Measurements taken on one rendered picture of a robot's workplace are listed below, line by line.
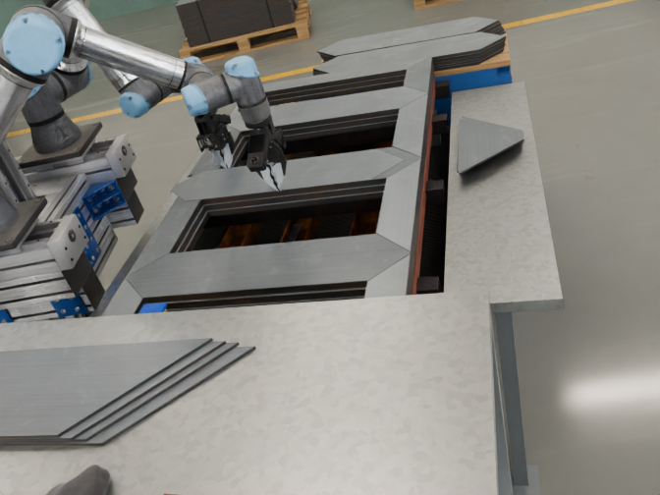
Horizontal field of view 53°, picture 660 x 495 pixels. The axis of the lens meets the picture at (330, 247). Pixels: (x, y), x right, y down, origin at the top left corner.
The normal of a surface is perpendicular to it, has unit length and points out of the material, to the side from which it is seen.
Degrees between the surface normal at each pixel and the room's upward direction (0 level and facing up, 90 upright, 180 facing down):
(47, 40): 87
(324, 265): 0
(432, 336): 0
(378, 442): 0
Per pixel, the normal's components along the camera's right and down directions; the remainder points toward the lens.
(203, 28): 0.00, 0.57
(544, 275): -0.22, -0.80
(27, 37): 0.39, 0.38
